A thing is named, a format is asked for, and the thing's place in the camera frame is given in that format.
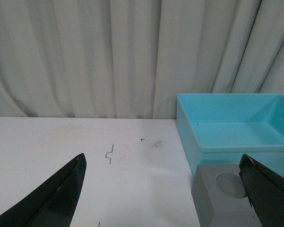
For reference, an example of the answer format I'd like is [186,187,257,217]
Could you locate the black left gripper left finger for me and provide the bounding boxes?
[0,153,86,227]

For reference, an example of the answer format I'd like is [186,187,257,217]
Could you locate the light blue plastic box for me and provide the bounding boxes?
[176,93,284,175]

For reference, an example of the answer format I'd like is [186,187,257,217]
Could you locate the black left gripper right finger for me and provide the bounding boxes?
[239,154,284,227]

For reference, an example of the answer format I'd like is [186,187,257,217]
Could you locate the gray cube with round hole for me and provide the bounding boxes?
[192,164,262,227]

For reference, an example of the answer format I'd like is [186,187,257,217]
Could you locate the white pleated curtain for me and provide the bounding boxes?
[0,0,284,119]

